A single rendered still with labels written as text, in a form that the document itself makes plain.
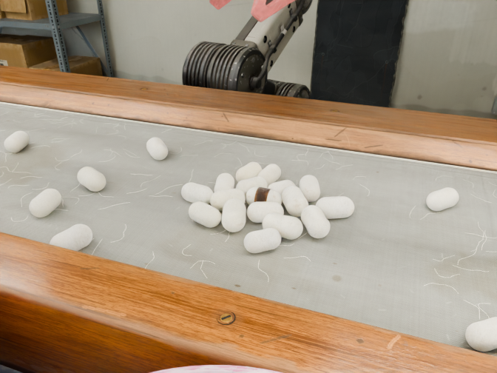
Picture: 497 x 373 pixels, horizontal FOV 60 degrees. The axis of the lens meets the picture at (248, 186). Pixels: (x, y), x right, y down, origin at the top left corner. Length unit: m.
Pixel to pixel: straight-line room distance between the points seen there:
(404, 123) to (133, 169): 0.35
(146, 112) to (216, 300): 0.41
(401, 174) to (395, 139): 0.06
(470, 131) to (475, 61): 1.88
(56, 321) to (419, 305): 0.26
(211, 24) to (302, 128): 2.17
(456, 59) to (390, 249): 2.12
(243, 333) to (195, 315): 0.03
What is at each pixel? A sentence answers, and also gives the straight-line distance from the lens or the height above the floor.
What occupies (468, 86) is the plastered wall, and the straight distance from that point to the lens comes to 2.51.
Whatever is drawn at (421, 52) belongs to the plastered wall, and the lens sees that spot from 2.46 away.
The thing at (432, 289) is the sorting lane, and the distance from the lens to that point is 0.37.
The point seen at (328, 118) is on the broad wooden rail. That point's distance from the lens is 0.59.
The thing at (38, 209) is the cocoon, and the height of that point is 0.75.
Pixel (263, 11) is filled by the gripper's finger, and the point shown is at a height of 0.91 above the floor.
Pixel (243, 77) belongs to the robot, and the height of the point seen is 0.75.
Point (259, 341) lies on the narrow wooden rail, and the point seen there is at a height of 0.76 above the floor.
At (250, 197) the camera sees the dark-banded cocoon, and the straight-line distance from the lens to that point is 0.42.
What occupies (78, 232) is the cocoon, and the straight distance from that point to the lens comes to 0.39.
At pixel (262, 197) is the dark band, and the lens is 0.42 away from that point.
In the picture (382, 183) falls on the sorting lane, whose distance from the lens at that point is 0.50.
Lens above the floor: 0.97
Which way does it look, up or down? 30 degrees down
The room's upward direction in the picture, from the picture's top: straight up
